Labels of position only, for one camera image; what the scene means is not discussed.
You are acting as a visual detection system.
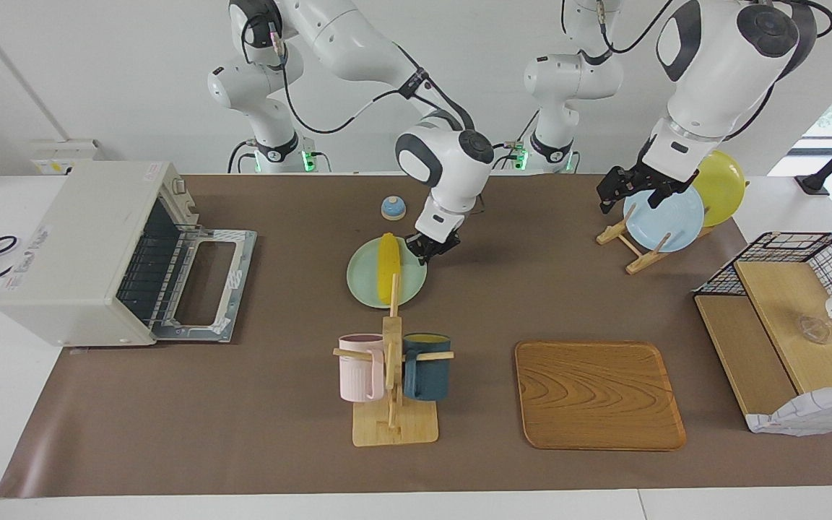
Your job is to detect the wooden plate rack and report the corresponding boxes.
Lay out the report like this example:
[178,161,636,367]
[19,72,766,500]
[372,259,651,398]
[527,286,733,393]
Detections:
[596,181,749,275]

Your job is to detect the yellow corn cob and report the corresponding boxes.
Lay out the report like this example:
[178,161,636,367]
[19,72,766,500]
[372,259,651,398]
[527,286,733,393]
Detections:
[377,233,402,306]

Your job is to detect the white checkered cloth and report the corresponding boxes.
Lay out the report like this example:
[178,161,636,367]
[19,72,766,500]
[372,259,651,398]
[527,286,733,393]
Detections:
[745,381,832,437]

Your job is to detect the clear glass object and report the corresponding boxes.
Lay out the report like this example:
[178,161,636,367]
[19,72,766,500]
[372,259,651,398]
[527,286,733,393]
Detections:
[797,313,832,345]

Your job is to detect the pink mug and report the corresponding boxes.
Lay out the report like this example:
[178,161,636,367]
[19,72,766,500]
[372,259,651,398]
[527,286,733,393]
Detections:
[338,334,386,403]

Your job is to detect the pale green plate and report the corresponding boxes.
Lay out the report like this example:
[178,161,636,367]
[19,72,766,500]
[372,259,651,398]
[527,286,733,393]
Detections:
[346,236,428,310]

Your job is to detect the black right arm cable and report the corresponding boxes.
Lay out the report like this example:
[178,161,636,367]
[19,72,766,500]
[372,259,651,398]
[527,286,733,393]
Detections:
[241,0,485,217]

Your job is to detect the toaster oven glass door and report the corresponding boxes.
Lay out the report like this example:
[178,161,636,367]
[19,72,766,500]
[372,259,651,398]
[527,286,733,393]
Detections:
[152,226,258,342]

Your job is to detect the beige toaster oven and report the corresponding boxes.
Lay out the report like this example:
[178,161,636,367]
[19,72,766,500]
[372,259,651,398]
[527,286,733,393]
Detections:
[0,160,204,349]

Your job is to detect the dark blue mug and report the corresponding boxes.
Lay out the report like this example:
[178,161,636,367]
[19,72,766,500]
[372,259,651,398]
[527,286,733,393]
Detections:
[403,333,452,402]

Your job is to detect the brown wooden tray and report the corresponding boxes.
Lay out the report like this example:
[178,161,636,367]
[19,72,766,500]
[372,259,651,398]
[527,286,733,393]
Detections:
[515,341,687,451]

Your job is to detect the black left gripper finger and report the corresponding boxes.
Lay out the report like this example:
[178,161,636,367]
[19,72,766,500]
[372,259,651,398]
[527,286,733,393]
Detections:
[597,169,631,215]
[647,184,680,212]

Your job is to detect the brown table mat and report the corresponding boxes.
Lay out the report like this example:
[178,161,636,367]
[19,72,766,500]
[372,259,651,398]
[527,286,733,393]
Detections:
[0,173,832,499]

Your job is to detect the yellow plate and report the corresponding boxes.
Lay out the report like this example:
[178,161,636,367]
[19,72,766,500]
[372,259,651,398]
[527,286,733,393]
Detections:
[690,150,747,228]

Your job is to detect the wooden shelf with wire basket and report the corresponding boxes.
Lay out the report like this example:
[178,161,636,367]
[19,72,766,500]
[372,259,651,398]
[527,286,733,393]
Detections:
[693,232,832,434]

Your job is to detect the light blue plate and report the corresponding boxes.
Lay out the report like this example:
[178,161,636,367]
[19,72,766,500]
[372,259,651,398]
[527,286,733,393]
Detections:
[623,184,706,254]

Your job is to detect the wooden mug rack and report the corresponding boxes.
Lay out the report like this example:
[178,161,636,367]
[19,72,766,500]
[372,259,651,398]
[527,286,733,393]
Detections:
[333,273,455,447]

